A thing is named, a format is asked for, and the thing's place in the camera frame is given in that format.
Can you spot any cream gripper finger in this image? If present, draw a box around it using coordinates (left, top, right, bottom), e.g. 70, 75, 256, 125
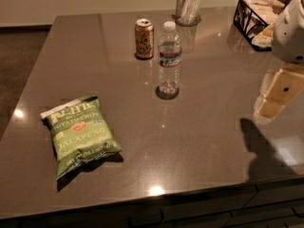
256, 64, 304, 118

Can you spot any green jalapeno chip bag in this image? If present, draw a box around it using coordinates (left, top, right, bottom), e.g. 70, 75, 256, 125
41, 96, 122, 180

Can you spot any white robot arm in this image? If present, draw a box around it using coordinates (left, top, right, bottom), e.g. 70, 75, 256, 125
255, 0, 304, 119

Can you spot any clear plastic water bottle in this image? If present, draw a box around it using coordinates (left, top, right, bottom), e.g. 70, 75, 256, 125
156, 21, 181, 100

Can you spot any glass cup with straws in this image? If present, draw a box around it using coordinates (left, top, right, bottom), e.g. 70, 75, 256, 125
175, 0, 201, 27

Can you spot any gold soda can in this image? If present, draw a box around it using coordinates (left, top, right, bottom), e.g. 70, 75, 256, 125
135, 18, 154, 60

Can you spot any black wire napkin basket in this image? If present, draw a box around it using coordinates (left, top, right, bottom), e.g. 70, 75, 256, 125
234, 0, 285, 51

